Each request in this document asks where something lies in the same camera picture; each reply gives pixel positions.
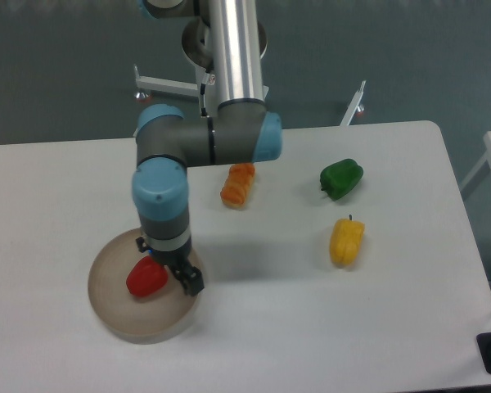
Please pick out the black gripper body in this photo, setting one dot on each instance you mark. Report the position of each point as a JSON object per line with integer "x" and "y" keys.
{"x": 176, "y": 259}

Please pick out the red bell pepper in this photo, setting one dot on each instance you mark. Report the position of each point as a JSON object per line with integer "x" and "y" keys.
{"x": 146, "y": 278}

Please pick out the yellow bell pepper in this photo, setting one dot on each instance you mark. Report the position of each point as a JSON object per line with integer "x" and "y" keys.
{"x": 346, "y": 240}

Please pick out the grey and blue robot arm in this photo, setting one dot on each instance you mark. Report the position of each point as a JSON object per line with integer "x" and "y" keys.
{"x": 240, "y": 131}

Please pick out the beige round plate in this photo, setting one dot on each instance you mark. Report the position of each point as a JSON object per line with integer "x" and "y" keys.
{"x": 142, "y": 320}

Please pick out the green bell pepper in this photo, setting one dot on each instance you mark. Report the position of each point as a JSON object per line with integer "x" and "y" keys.
{"x": 340, "y": 178}

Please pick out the orange braided bread loaf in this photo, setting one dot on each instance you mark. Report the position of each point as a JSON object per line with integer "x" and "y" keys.
{"x": 237, "y": 187}

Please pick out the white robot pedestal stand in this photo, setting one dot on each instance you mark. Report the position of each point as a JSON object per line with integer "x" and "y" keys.
{"x": 196, "y": 44}

